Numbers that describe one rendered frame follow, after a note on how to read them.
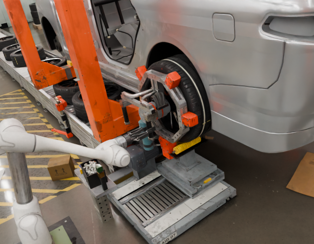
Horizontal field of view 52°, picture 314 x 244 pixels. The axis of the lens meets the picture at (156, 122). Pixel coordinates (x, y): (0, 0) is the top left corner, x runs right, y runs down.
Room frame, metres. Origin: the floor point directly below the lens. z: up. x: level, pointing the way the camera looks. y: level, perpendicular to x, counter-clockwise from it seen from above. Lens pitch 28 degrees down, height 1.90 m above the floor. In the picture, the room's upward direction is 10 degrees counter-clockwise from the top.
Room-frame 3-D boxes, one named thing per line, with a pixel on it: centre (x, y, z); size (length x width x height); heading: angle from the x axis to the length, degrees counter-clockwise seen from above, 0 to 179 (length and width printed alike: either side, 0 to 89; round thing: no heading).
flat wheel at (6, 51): (7.25, 2.74, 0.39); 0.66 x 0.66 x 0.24
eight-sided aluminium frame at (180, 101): (2.18, -0.06, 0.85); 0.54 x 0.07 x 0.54; 30
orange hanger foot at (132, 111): (2.63, 0.18, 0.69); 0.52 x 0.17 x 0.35; 120
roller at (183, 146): (2.13, -0.21, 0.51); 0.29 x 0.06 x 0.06; 120
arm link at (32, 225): (1.46, 0.86, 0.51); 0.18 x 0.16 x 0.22; 27
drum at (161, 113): (2.14, 0.00, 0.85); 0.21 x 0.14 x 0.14; 120
